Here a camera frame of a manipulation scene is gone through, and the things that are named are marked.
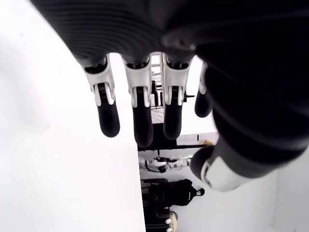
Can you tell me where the black backpack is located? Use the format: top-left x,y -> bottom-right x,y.
168,178 -> 206,206

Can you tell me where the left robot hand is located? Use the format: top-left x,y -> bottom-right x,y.
28,0 -> 309,193

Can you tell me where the silver humanoid robot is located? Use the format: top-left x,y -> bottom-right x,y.
139,154 -> 194,174

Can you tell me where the white shelf black frame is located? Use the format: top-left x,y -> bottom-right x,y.
177,131 -> 219,149

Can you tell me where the metal rack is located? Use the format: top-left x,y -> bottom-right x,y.
150,52 -> 167,123

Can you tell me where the black equipment case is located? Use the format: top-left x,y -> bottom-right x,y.
140,178 -> 172,232

